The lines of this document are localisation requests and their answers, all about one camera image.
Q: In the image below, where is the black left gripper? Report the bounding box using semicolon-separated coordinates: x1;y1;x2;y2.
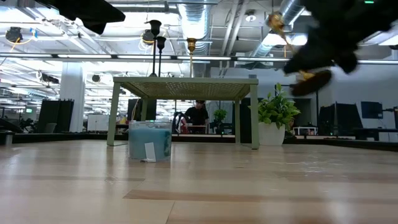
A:
34;0;127;35

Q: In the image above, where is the black candlestick holder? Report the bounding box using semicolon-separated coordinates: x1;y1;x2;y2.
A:
148;19;162;78
155;36;167;78

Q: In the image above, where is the black standing panel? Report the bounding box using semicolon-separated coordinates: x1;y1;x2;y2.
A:
317;103;356;137

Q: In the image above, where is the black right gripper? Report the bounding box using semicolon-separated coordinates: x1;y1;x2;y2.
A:
283;27;374;75

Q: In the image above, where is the small white table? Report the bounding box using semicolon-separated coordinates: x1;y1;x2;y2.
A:
297;126;323;136

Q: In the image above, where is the person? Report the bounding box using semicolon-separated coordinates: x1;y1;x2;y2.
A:
184;100;210;135

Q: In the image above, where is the black ceiling camera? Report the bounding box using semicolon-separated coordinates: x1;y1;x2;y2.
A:
5;26;24;43

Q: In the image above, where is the wall mounted dark monitor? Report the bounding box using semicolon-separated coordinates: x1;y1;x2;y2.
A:
360;101;384;120

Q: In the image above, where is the blue candle in glass jar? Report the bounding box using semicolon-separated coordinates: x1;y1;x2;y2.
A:
127;121;173;163

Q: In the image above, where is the white cabinet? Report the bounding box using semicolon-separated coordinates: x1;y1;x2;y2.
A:
86;114;110;133

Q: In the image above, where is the black room partition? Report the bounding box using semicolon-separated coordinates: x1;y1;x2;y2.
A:
37;99;75;134

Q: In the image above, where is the green potted plant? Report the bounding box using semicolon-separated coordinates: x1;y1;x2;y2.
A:
248;83;302;147

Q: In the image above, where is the background potted plant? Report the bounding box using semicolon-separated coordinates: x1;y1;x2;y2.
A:
213;108;228;134

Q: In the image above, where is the silver ventilation duct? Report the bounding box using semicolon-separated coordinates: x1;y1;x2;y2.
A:
251;0;308;58
177;0;215;57

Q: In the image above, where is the white building column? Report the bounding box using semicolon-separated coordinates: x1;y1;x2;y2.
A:
59;62;86;133

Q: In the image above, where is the black metal table frame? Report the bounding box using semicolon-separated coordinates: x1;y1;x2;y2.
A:
12;133;398;153

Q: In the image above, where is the grey bin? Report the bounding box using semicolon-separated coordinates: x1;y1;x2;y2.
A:
0;130;15;146

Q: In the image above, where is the gold candlestick holder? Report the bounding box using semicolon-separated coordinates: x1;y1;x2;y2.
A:
267;11;333;97
186;37;198;78

